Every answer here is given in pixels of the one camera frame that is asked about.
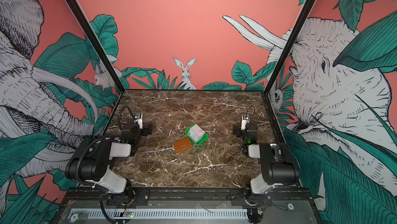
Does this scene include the white slotted cable duct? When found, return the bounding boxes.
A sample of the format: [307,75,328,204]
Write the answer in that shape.
[68,208,249,220]

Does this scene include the brown leather card holder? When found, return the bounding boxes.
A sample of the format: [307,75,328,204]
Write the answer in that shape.
[173,137,192,154]

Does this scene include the camera black cable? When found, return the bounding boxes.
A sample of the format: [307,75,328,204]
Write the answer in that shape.
[118,105,137,132]
[244,104,256,122]

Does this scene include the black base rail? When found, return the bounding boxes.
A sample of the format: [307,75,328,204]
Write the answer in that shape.
[60,186,314,207]

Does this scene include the green plastic tray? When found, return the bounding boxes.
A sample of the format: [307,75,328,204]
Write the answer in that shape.
[185,124,209,146]

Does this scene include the black frame post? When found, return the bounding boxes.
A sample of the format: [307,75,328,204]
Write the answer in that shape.
[65,0,125,94]
[264,0,316,95]

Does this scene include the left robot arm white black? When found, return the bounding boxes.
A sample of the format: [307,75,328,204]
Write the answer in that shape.
[65,123,152,194]

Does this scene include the right camera black cable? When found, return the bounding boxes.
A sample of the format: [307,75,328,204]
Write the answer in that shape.
[244,104,256,122]

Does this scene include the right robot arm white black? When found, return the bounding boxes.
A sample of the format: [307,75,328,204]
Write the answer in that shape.
[232,120,300,195]

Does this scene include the stack of credit cards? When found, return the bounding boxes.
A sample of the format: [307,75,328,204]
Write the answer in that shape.
[188,124,205,143]

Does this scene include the right black frame post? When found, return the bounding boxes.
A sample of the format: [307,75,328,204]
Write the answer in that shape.
[264,0,316,95]

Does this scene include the left camera black cable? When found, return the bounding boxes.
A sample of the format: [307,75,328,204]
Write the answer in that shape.
[118,105,137,132]

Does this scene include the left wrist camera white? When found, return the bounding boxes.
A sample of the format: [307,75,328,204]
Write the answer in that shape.
[134,113,143,129]

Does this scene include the left black frame post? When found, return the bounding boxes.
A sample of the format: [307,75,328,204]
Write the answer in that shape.
[65,0,125,94]

